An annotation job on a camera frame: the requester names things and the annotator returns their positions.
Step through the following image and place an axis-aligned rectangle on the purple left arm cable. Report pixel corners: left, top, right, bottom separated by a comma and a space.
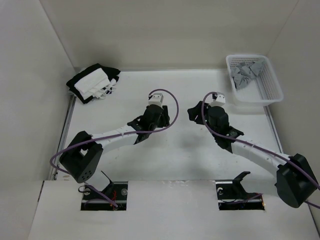
49, 88, 180, 208

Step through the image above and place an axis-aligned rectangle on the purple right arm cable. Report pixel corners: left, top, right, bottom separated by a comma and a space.
201, 91, 320, 209

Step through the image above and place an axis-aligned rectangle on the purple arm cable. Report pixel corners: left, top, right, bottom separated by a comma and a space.
201, 91, 320, 209
49, 88, 180, 208

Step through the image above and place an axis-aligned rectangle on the grey tank top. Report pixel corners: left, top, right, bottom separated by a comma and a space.
231, 59, 265, 90

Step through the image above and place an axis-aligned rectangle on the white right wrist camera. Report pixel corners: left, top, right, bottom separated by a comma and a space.
209, 92, 226, 107

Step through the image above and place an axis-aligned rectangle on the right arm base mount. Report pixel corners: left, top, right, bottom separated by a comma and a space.
215, 171, 265, 211

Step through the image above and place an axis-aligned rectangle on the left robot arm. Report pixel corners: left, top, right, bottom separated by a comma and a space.
59, 104, 170, 184

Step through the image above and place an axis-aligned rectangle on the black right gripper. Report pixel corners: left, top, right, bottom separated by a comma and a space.
187, 100, 218, 137

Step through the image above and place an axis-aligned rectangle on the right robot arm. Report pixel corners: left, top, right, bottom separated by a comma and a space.
187, 101, 320, 208

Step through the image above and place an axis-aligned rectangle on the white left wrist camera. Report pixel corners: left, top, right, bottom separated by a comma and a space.
148, 93, 164, 108

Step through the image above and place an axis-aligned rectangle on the white plastic basket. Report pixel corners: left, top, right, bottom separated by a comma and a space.
225, 54, 284, 107

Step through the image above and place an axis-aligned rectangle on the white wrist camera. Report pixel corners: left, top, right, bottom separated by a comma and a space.
148, 93, 164, 108
209, 92, 226, 107

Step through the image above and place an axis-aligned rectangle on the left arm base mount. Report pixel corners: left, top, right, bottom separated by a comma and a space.
78, 172, 129, 212

